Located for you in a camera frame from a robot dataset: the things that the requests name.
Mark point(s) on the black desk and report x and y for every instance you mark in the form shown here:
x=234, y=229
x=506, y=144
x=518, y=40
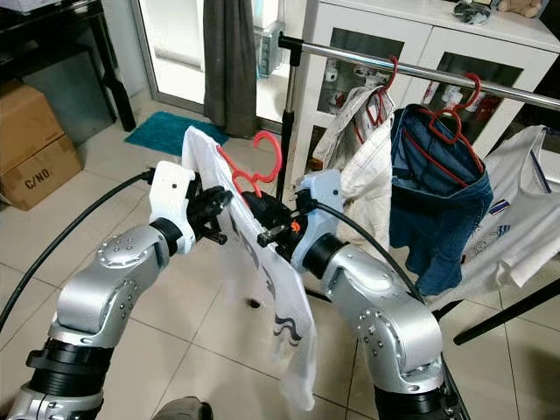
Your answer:
x=52, y=22

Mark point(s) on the large brown cardboard box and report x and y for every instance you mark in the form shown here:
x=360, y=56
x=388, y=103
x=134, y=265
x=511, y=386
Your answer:
x=26, y=127

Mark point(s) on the silver clothes rack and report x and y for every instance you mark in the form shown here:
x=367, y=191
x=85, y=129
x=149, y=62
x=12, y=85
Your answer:
x=359, y=59

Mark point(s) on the white glass door cabinet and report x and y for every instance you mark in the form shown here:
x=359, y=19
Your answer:
x=385, y=26

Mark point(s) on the teal floor mat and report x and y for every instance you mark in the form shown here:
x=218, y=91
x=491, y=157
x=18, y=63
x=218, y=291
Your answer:
x=162, y=133

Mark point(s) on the brown plush toy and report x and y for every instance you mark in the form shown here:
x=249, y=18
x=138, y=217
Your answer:
x=525, y=7

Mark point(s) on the white T-shirt with black print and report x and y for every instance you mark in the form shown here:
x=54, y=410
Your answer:
x=271, y=297

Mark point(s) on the grey robot foot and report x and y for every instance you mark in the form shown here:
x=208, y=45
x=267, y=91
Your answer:
x=182, y=409

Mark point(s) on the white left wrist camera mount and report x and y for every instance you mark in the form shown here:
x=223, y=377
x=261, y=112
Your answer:
x=173, y=194

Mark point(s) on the white grey patterned garment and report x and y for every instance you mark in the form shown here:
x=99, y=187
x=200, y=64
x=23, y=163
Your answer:
x=363, y=192

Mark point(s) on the blue denim jeans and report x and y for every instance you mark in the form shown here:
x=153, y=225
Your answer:
x=437, y=219

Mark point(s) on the dark object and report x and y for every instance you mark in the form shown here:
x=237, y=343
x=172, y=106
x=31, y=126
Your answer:
x=477, y=10

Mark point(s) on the white box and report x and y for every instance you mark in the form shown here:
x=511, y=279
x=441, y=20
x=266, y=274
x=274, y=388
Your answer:
x=31, y=4

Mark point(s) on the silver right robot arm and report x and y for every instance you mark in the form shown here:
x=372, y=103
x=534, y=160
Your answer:
x=394, y=324

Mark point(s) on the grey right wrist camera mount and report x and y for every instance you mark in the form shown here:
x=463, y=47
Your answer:
x=319, y=197

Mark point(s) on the small brown cardboard box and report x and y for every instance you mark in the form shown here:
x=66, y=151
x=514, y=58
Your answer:
x=44, y=179

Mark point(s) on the grey panel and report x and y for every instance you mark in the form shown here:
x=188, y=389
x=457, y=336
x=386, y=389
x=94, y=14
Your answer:
x=74, y=96

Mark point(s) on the grey curtain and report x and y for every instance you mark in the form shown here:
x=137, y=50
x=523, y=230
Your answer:
x=230, y=61

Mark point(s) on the white T-shirt with small logo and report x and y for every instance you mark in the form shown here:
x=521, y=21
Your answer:
x=521, y=192

